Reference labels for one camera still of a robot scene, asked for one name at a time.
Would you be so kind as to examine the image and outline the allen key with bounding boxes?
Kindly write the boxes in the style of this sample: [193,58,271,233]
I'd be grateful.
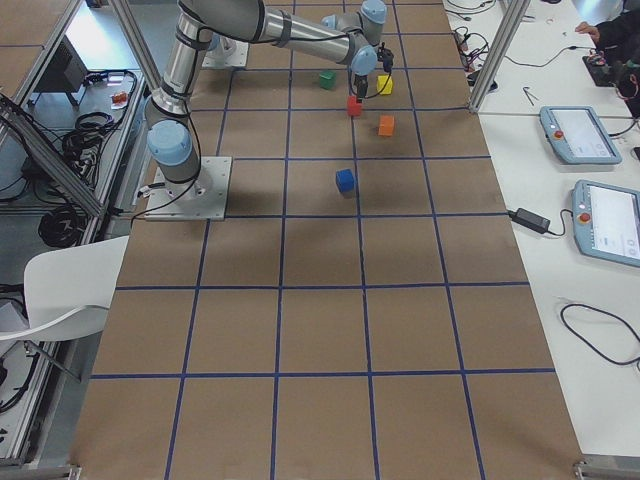
[522,86,537,105]

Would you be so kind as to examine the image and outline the teach pendant near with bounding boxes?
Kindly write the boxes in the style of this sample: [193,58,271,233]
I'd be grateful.
[572,180,639,267]

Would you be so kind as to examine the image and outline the orange snack packet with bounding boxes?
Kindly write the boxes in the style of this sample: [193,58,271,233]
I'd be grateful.
[111,91,129,110]

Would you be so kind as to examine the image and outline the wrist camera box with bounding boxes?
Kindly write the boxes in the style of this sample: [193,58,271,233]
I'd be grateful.
[377,42,394,74]

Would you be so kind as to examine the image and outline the black power adapter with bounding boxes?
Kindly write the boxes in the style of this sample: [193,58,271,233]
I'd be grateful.
[508,208,550,234]

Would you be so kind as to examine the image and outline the green wooden block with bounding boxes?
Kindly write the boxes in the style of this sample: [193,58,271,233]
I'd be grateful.
[318,70,336,90]

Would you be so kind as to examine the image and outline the person hand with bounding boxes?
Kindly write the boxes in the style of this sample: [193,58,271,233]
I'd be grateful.
[575,21,600,44]

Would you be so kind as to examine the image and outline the second arm base plate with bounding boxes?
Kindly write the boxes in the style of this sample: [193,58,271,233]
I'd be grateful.
[202,37,249,70]

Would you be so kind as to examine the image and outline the yellow wooden block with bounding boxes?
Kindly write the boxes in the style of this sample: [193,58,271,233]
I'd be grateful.
[376,74,394,95]

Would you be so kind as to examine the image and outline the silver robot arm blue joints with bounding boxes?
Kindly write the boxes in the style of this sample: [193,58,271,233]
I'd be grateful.
[145,1,392,185]

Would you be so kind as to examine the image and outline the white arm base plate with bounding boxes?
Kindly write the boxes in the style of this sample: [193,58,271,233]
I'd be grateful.
[143,156,232,221]

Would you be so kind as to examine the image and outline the black cable loop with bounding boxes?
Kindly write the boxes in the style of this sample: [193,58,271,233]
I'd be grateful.
[558,302,640,366]

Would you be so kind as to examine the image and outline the orange wooden block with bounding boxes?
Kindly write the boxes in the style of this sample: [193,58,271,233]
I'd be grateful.
[378,115,395,137]

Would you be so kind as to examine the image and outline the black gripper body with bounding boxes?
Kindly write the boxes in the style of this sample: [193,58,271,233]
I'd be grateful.
[353,74,368,92]

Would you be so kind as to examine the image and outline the aluminium frame post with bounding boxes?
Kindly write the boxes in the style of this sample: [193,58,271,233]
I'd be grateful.
[468,0,530,113]

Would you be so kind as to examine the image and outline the teach pendant far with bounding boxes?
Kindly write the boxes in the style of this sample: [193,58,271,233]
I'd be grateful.
[539,106,622,165]

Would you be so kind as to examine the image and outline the red wooden block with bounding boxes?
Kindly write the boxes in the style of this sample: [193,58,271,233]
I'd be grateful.
[347,95,363,117]

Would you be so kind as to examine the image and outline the blue wooden block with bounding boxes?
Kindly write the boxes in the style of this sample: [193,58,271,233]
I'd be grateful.
[335,169,356,193]

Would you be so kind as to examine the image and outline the white chair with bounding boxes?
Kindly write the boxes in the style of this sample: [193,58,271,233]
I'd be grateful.
[1,236,129,342]

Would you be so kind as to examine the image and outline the teach pendant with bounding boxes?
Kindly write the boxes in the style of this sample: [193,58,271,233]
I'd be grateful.
[539,106,622,165]
[572,180,639,267]

